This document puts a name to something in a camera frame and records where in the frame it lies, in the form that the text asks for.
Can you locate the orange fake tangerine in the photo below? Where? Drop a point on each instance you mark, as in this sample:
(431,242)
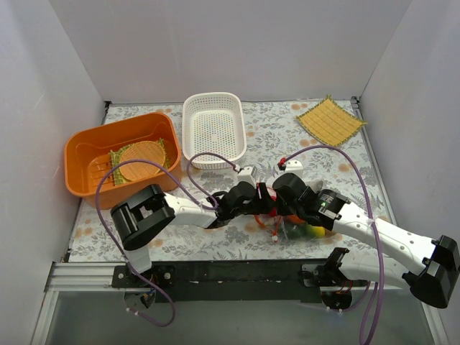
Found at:
(294,219)

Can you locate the round orange woven tray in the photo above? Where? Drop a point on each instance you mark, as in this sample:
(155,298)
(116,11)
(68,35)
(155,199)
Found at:
(140,152)

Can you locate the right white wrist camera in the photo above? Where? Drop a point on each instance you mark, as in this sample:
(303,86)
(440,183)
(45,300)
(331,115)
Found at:
(289,166)

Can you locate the yellow woven mat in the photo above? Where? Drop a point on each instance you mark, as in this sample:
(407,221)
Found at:
(329,123)

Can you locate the aluminium frame rail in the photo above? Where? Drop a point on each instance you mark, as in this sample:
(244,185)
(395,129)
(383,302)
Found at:
(86,277)

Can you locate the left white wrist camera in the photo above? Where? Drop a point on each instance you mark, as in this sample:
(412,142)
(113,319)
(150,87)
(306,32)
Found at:
(247,175)

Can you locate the red fake tomato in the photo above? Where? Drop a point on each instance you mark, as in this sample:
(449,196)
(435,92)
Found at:
(273,196)

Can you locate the orange plastic tub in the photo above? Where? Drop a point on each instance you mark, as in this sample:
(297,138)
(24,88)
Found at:
(92,157)

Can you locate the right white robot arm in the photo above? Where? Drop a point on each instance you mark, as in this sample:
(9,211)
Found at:
(428,267)

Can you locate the dark green fake avocado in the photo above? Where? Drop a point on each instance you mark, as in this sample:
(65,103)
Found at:
(296,231)

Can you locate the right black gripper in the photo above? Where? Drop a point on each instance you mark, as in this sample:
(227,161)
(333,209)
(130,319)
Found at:
(284,207)

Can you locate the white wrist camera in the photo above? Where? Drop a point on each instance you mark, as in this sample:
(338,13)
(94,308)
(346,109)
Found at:
(247,175)
(289,166)

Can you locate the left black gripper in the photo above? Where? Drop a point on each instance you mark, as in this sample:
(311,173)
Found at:
(261,200)

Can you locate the yellow fake lemon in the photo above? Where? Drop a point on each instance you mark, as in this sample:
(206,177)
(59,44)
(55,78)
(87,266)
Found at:
(316,231)

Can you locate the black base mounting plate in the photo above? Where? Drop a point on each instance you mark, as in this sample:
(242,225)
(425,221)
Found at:
(231,280)

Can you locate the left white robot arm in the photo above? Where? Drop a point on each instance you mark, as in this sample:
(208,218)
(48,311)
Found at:
(140,218)

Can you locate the white perforated plastic basket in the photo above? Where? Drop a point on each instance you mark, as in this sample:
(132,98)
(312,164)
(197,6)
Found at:
(213,130)

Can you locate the clear zip top bag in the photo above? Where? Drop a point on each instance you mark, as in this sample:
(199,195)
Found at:
(276,226)

